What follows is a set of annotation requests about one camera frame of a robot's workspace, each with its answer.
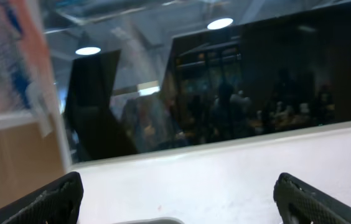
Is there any orange paper poster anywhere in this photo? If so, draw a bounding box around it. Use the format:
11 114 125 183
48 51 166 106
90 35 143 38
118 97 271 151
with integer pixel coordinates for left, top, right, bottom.
0 0 58 137

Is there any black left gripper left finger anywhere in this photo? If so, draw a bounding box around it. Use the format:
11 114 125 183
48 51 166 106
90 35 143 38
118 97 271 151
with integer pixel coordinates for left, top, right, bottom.
0 172 83 224

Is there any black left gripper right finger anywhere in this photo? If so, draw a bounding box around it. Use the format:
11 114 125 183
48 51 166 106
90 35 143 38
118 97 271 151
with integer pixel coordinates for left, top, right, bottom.
273 172 351 224

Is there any dark glass window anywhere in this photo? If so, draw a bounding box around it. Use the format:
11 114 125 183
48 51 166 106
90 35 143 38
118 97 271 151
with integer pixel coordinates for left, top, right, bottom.
39 0 351 164

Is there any grey plastic shopping basket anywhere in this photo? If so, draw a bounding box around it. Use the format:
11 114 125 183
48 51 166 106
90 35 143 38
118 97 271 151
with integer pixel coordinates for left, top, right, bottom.
115 217 184 224

